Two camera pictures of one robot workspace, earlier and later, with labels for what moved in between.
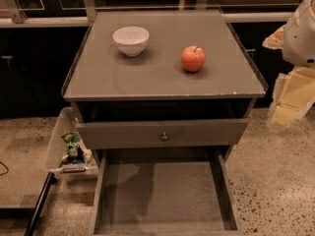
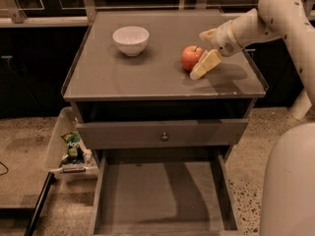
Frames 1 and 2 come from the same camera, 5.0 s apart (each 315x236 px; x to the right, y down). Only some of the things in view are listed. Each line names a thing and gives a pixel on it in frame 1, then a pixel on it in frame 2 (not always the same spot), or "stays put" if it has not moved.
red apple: x=193 y=58 stays put
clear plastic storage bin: x=69 y=158 stays put
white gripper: x=300 y=36 → x=222 y=39
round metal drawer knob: x=164 y=138 stays put
